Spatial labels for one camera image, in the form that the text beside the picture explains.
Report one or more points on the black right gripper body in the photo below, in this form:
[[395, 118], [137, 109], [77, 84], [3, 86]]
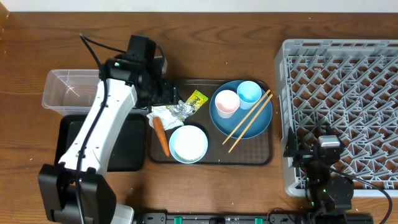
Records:
[[303, 157]]

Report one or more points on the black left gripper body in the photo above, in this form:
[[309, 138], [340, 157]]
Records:
[[160, 93]]

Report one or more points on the white napkin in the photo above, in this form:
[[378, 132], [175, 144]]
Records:
[[168, 116]]

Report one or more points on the aluminium foil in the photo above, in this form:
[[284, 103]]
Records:
[[181, 111]]

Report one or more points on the orange carrot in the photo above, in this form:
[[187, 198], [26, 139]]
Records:
[[160, 132]]

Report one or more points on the yellow snack wrapper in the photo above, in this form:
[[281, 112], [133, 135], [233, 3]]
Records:
[[196, 100]]

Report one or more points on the light blue bowl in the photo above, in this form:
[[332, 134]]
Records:
[[188, 144]]

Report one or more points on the pink cup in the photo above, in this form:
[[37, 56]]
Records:
[[227, 103]]

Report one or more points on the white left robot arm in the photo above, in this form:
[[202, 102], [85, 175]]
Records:
[[75, 190]]

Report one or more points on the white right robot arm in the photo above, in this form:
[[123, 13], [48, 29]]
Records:
[[331, 195]]

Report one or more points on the black waste tray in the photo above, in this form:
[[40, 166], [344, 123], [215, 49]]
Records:
[[128, 151]]

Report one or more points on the grey dishwasher rack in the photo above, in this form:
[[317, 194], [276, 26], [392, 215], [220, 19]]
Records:
[[351, 86]]

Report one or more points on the lower wooden chopstick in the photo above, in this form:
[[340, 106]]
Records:
[[249, 119]]

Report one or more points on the wooden chopstick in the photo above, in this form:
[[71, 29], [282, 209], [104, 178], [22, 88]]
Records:
[[249, 119], [266, 95]]

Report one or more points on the brown serving tray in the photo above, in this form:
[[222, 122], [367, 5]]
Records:
[[256, 151]]

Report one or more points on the upper wooden chopstick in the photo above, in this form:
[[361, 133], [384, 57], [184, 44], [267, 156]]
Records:
[[266, 95]]

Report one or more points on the dark blue plate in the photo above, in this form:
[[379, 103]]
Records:
[[226, 125]]

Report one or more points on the light blue cup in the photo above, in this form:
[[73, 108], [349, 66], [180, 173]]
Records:
[[249, 94]]

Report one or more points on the clear plastic bin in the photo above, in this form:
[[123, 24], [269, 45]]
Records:
[[80, 91]]

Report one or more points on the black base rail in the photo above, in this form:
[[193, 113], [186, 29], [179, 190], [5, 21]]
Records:
[[276, 218]]

